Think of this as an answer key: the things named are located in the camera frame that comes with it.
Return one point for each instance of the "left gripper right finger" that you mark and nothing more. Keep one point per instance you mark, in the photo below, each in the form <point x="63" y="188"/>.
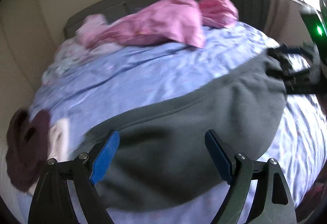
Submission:
<point x="272" y="202"/>

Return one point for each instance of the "floral pastel pillow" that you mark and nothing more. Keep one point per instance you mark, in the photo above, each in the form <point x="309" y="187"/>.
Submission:
<point x="69" y="55"/>

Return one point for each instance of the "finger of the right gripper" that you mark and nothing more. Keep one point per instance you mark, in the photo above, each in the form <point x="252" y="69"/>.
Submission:
<point x="306" y="81"/>

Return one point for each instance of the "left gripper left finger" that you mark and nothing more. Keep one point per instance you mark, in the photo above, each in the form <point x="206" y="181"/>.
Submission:
<point x="51" y="202"/>

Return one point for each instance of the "grey sweatpants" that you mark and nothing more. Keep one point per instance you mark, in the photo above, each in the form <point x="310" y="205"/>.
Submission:
<point x="162" y="160"/>

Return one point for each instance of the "white louvered closet doors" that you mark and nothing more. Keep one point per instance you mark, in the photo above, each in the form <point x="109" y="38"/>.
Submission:
<point x="27" y="48"/>

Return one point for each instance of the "white folded garment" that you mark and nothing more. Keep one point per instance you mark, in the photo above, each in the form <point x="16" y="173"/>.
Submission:
<point x="59" y="140"/>

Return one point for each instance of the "maroon folded garment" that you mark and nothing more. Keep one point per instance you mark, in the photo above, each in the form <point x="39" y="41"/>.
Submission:
<point x="28" y="146"/>

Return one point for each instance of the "blue floral bedspread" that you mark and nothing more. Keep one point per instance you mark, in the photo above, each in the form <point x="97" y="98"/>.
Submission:
<point x="89" y="93"/>

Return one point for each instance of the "pink crumpled blanket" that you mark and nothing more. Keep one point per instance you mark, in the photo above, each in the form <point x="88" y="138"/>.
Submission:
<point x="166" y="20"/>

